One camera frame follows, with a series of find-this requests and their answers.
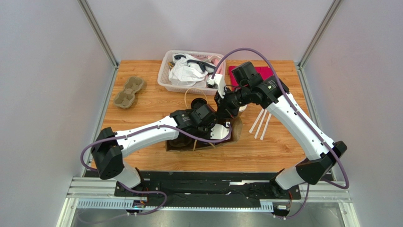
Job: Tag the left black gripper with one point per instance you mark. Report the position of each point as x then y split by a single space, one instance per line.
207 136

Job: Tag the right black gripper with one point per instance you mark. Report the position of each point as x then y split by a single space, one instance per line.
224 105

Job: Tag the paper coffee cup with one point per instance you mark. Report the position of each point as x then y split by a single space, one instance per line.
241 110

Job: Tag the brown paper bag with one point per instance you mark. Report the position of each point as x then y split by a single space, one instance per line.
234 132

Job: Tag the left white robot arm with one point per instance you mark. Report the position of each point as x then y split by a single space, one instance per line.
111 147

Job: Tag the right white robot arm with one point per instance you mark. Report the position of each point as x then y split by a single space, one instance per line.
321 152

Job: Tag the white plastic basket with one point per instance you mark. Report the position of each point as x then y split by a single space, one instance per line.
167 64

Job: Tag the black lid on table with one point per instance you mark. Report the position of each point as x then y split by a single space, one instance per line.
198 103

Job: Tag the white wrapped straw left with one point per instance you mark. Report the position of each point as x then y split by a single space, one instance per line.
256 121

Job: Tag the white wrapped straw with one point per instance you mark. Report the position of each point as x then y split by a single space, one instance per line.
266 126
259 124
256 121

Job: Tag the white wrapped straw middle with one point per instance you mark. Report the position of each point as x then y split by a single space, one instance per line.
259 124

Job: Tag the white wrapped straw right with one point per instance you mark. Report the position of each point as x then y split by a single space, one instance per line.
266 126

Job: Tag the red folded cloth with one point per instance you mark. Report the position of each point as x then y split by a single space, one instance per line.
265 72

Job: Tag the white cloth in basket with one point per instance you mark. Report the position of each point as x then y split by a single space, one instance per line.
187 76

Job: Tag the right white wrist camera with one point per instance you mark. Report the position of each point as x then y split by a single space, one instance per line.
217 82

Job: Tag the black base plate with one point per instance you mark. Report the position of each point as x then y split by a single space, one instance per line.
214 189

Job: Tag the aluminium frame rail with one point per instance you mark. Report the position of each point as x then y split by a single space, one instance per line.
94 193

